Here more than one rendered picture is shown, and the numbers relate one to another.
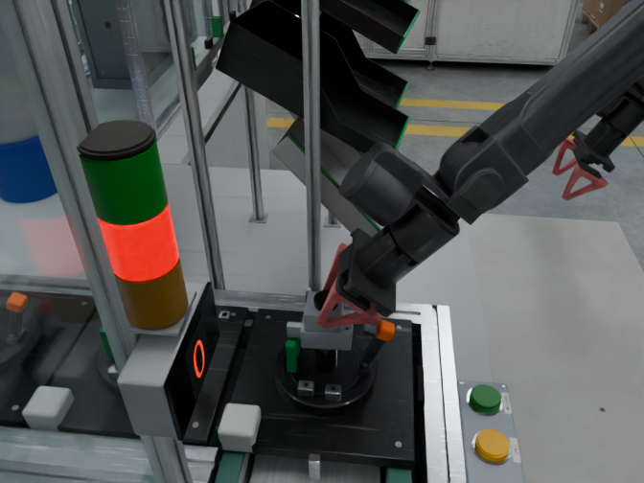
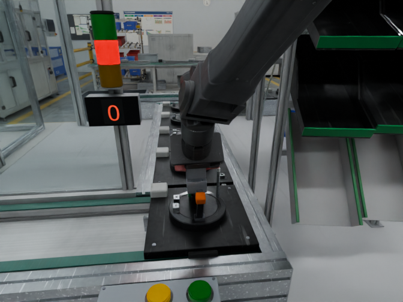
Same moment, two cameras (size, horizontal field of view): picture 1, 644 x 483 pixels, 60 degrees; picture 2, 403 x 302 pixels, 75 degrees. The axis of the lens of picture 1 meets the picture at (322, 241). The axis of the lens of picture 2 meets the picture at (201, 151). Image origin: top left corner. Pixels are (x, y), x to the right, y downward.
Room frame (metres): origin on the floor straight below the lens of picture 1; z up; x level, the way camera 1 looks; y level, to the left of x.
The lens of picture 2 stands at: (0.41, -0.52, 1.37)
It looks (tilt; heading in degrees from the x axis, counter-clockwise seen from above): 24 degrees down; 77
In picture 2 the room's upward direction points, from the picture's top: straight up
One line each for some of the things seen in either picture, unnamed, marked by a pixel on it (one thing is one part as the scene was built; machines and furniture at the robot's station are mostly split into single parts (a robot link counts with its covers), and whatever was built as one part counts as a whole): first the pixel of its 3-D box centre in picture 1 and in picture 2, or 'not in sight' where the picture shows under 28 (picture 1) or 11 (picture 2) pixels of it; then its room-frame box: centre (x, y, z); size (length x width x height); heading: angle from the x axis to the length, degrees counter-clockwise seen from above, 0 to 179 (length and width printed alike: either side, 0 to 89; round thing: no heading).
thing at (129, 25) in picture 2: not in sight; (119, 51); (-0.14, 7.67, 0.94); 1.34 x 0.93 x 1.87; 174
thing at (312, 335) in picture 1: (318, 317); (195, 171); (0.51, 0.00, 1.08); 0.08 x 0.04 x 0.07; 83
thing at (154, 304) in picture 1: (151, 286); (110, 75); (0.34, 0.14, 1.28); 0.05 x 0.05 x 0.05
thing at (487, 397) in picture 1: (485, 400); (200, 293); (0.47, -0.22, 0.96); 0.04 x 0.04 x 0.02
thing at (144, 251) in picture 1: (139, 235); (107, 52); (0.34, 0.14, 1.33); 0.05 x 0.05 x 0.05
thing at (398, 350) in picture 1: (326, 378); (197, 215); (0.51, 0.00, 0.96); 0.24 x 0.24 x 0.02; 83
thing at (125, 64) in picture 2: not in sight; (155, 79); (0.69, 5.44, 0.45); 2.50 x 0.92 x 0.91; 174
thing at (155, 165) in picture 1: (125, 175); (104, 27); (0.34, 0.14, 1.38); 0.05 x 0.05 x 0.05
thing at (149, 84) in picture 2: not in sight; (152, 84); (0.61, 5.39, 0.36); 0.60 x 0.40 x 0.15; 174
